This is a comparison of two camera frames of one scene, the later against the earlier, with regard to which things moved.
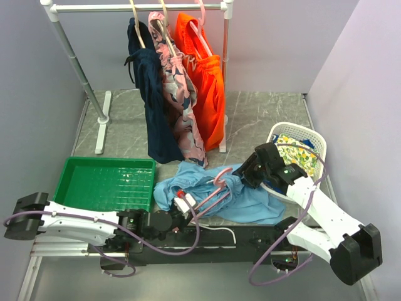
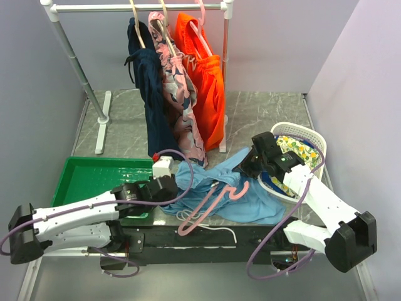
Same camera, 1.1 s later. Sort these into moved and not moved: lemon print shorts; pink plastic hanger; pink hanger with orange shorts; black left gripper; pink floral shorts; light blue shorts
Moved: black left gripper; pink plastic hanger
Not moved: light blue shorts; lemon print shorts; pink floral shorts; pink hanger with orange shorts
